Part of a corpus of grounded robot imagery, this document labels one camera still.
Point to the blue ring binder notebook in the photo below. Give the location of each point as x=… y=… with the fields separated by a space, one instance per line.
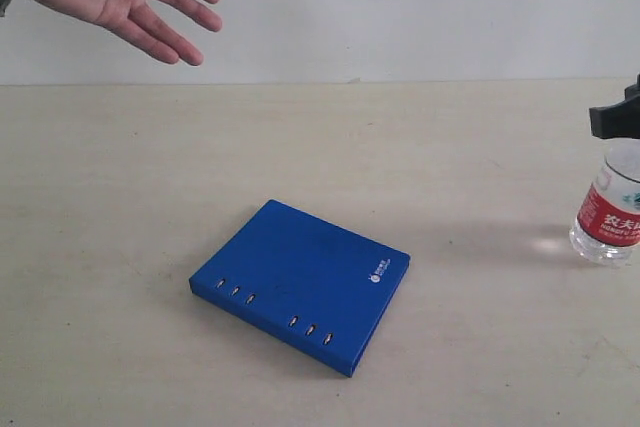
x=313 y=285

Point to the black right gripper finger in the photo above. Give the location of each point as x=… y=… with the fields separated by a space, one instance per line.
x=620 y=120

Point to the clear water bottle red cap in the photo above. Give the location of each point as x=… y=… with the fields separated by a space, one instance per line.
x=606 y=227

